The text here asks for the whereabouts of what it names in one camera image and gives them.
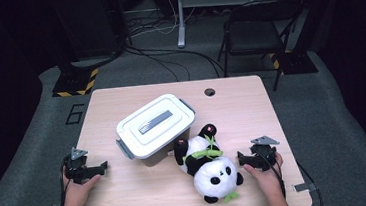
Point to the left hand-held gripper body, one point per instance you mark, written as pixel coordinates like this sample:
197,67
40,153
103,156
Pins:
76,171

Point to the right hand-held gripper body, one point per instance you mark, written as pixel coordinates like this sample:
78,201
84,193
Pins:
263,154

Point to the panda plush toy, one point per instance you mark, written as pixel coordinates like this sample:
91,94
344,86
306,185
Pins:
215,175

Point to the white storage box lid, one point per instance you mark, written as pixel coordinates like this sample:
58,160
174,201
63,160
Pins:
132,144

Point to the clear brown storage box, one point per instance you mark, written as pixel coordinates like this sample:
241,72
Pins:
158,158

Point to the person's left hand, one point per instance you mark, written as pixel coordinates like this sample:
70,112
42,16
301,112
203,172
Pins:
80,192

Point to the person's right hand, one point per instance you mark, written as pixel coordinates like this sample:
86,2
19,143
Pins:
266,179

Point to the black yellow striped stand base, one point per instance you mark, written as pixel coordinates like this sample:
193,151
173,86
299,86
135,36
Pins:
296,63
74,83

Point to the black folding chair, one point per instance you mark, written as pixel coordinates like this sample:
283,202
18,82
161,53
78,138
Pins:
252,33

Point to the white desk frame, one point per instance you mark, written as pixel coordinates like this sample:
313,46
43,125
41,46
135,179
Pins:
181,23

